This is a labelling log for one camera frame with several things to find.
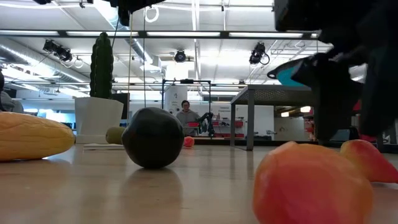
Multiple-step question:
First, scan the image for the black panel board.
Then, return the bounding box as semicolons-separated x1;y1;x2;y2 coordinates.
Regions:
110;92;131;121

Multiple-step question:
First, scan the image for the black ceiling camera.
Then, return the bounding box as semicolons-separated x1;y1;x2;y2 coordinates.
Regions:
248;42;271;66
174;49;187;63
42;39;73;62

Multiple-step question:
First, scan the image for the black aluminium table frame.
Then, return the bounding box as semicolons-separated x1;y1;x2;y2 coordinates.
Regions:
192;137;398;153

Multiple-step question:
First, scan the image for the grey perforated metal riser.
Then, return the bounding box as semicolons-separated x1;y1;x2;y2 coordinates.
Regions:
229;84;386;153

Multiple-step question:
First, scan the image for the white plant pot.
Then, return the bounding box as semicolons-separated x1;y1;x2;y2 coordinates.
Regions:
74;96;124;145

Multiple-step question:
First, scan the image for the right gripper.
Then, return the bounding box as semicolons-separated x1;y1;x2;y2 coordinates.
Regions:
273;0;398;141

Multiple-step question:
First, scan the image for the white cable ring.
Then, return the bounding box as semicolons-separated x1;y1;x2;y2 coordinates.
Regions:
144;5;160;23

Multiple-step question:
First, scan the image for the dark round toy fruit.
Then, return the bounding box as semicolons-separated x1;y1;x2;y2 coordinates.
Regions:
121;107;185;170

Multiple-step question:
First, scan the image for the blue collapsible colander bowl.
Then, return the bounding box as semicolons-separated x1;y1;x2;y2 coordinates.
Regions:
266;57;312;87

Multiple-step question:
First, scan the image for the green brown toy kiwi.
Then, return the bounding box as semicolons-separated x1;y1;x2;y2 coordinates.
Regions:
105;126;127;146

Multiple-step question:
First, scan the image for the green cactus plant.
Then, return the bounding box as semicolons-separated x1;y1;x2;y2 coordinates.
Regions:
89;31;114;100

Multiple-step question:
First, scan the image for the yellow toy corn cob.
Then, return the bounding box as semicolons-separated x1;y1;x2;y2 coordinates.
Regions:
0;111;76;162

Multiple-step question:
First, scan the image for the person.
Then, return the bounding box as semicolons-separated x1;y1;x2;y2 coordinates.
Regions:
175;100;201;137
0;70;25;114

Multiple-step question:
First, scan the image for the black overhead light bar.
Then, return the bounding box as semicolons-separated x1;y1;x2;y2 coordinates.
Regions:
0;29;321;40

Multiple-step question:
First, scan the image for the thin dark hanging cord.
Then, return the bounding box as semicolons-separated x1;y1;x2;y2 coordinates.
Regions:
143;6;147;109

